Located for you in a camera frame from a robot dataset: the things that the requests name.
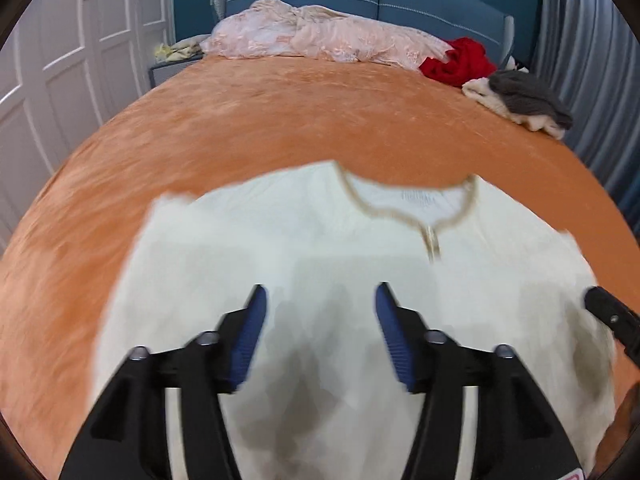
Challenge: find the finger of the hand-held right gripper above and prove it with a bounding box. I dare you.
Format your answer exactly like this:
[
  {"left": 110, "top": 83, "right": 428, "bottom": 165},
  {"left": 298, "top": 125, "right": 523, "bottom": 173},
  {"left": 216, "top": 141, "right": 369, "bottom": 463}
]
[{"left": 584, "top": 286, "right": 640, "bottom": 361}]

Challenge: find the white panelled wardrobe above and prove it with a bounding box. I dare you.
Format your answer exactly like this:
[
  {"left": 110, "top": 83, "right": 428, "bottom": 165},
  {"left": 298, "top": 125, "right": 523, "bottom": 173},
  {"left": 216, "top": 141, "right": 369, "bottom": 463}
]
[{"left": 0, "top": 0, "right": 176, "bottom": 241}]

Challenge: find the cream fleece garment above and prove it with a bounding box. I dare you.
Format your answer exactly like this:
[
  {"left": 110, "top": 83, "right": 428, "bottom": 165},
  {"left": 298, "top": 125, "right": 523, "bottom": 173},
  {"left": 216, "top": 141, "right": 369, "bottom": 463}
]
[{"left": 461, "top": 78, "right": 566, "bottom": 140}]

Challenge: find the grey bedside table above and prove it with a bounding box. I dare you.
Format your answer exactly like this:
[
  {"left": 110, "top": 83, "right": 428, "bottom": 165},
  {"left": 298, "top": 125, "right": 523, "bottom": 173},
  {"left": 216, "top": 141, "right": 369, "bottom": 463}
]
[{"left": 149, "top": 55, "right": 206, "bottom": 91}]

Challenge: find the blue upholstered headboard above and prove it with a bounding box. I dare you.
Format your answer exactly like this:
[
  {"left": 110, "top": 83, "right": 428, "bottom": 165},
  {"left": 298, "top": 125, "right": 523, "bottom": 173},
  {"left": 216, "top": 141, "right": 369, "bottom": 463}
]
[{"left": 214, "top": 0, "right": 516, "bottom": 68}]

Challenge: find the pale yellow cloth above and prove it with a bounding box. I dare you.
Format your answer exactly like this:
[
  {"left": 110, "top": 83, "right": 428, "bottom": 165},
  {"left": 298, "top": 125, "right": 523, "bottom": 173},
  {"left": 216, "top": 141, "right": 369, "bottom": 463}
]
[{"left": 154, "top": 35, "right": 211, "bottom": 63}]

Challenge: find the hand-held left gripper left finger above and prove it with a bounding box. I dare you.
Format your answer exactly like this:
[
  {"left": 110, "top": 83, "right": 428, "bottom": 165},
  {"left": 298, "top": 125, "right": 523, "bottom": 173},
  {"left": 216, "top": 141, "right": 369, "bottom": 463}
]
[{"left": 59, "top": 284, "right": 268, "bottom": 480}]

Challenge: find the white quilted jacket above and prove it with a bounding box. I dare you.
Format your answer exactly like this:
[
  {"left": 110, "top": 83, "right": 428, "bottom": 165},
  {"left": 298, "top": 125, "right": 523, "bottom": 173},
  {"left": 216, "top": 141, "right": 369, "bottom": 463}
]
[{"left": 92, "top": 160, "right": 618, "bottom": 480}]

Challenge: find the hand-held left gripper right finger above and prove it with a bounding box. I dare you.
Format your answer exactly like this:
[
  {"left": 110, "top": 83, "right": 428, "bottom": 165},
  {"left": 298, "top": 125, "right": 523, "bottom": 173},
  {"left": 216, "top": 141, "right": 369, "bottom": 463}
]
[{"left": 375, "top": 281, "right": 586, "bottom": 480}]

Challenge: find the red garment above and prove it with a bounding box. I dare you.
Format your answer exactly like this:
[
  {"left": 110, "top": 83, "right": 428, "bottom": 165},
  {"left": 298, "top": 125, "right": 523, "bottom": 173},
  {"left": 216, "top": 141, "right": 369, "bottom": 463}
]
[{"left": 419, "top": 37, "right": 498, "bottom": 88}]

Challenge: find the grey knitted garment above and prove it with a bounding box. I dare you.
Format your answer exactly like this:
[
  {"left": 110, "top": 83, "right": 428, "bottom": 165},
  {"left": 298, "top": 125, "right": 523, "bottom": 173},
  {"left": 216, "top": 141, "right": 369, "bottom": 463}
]
[{"left": 487, "top": 70, "right": 574, "bottom": 131}]

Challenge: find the grey pleated curtain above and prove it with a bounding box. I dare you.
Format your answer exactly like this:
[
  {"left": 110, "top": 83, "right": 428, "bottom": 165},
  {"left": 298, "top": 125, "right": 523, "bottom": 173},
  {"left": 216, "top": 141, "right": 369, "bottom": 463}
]
[{"left": 530, "top": 0, "right": 640, "bottom": 241}]

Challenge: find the orange plush bed blanket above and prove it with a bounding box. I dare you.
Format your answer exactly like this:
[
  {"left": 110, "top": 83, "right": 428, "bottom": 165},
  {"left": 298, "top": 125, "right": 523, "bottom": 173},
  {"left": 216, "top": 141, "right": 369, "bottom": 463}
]
[{"left": 0, "top": 54, "right": 640, "bottom": 461}]

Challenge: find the pink floral quilt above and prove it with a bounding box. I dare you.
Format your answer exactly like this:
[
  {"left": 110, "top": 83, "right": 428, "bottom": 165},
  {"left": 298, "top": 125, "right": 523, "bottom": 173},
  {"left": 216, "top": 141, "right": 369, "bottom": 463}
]
[{"left": 200, "top": 0, "right": 453, "bottom": 71}]

